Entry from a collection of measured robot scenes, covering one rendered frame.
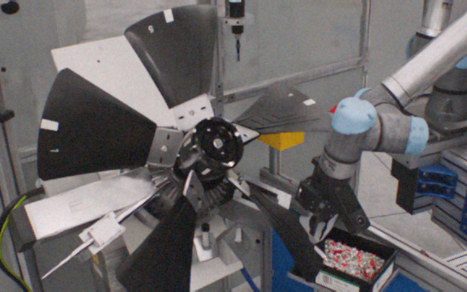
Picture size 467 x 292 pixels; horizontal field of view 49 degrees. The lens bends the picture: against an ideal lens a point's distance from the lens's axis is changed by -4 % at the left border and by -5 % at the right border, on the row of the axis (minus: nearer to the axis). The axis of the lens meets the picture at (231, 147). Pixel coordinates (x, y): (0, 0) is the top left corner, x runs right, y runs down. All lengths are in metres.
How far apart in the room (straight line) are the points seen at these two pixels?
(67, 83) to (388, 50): 3.41
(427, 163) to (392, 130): 0.76
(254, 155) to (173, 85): 1.10
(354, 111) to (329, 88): 1.47
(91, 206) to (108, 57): 0.45
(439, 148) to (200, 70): 0.90
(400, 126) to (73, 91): 0.63
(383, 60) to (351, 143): 3.25
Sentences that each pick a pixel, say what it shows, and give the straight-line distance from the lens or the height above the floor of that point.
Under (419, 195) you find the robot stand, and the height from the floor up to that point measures 0.79.
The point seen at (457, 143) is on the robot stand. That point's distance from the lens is 1.85.
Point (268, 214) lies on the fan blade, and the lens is 1.14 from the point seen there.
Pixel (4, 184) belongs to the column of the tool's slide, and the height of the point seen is 0.98.
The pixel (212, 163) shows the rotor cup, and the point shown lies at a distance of 1.08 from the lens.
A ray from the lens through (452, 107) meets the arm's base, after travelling 1.79.
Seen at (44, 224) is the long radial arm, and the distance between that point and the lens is 1.13.
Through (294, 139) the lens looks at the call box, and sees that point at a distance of 1.65.
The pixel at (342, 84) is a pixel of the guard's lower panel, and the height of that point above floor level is 0.89.
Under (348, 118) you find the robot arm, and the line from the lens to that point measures 0.98.
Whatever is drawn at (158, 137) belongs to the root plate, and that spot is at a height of 1.24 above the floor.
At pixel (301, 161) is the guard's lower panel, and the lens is 2.47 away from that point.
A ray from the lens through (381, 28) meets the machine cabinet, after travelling 4.17.
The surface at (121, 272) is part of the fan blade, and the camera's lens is 0.98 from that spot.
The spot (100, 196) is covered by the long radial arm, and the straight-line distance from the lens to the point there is 1.17.
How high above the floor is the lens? 1.68
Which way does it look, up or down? 25 degrees down
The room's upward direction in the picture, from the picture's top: 2 degrees counter-clockwise
